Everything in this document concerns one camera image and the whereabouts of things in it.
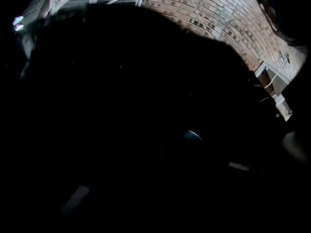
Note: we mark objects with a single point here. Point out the white low stand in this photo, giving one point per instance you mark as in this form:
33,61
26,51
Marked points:
281,101

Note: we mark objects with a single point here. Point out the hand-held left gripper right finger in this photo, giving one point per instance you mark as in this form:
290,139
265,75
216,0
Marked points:
239,166

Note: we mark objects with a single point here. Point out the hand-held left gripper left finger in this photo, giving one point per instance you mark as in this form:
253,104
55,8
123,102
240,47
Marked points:
75,199

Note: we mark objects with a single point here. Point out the white wall socket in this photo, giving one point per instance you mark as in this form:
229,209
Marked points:
217,32

